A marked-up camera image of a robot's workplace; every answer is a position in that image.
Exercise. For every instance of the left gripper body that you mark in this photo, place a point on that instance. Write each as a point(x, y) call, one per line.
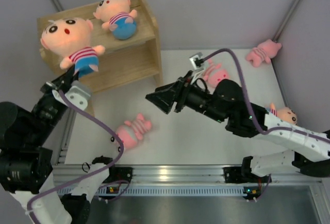
point(48, 87)

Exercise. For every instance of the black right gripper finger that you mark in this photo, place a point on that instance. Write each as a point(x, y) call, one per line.
point(165, 105)
point(166, 95)

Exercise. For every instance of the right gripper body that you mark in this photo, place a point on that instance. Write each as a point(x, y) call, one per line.
point(187, 88)

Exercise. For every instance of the pink frog plush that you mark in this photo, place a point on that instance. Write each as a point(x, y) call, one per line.
point(214, 74)
point(264, 52)
point(131, 132)

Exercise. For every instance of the boy plush doll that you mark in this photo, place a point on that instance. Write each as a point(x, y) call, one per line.
point(117, 17)
point(71, 40)
point(285, 114)

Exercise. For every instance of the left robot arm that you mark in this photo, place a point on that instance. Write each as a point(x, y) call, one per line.
point(26, 170)

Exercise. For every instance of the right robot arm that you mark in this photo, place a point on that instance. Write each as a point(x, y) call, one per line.
point(307, 152)

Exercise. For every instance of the wooden two-tier shelf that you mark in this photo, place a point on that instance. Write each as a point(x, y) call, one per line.
point(124, 61)

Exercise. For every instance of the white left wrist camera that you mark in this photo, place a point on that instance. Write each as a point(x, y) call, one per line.
point(78, 95)

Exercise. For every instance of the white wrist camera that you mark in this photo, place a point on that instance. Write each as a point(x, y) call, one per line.
point(78, 95)
point(198, 66)

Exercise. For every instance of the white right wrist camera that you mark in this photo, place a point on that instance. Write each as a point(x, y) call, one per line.
point(198, 66)

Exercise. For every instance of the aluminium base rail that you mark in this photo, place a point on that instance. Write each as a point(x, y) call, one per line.
point(157, 175)

